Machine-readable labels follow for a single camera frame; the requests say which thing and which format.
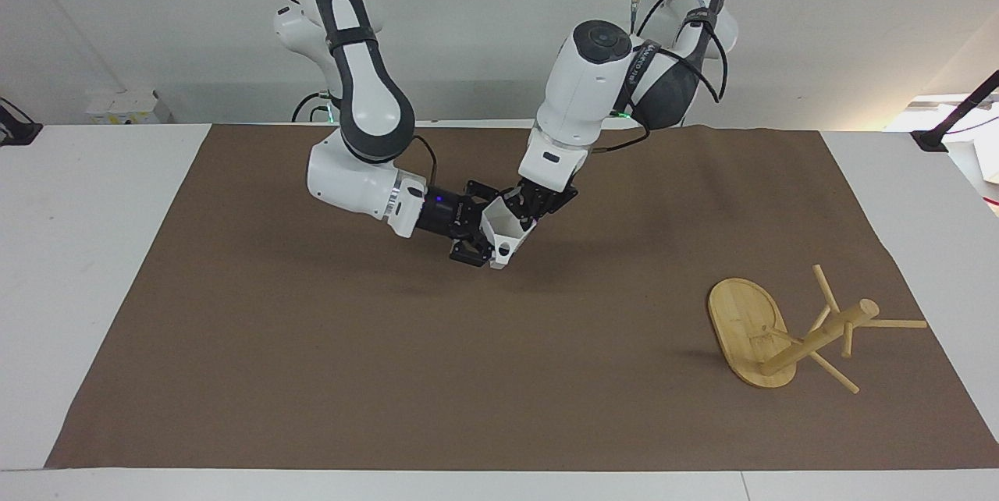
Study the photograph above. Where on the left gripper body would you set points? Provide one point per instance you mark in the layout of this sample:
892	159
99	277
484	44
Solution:
544	190

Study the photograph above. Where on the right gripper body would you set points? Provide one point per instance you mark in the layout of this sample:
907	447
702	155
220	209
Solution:
442	212

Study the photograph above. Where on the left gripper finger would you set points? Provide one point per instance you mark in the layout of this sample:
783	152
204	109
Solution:
521	207
560	202

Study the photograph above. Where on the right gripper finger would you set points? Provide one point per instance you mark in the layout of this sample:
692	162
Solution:
482	192
471	253

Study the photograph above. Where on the white cup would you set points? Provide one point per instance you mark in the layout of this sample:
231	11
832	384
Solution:
506	237

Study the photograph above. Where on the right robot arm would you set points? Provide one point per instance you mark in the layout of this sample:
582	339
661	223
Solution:
367	87

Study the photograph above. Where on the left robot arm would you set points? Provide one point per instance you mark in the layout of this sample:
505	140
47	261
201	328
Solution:
585	87

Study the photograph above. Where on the wooden cup rack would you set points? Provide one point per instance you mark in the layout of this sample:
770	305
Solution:
753	341

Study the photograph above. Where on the white box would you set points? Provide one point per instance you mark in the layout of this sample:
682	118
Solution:
123	107

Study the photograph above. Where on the black stand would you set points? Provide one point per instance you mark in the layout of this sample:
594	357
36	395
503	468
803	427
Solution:
956	115
17	126

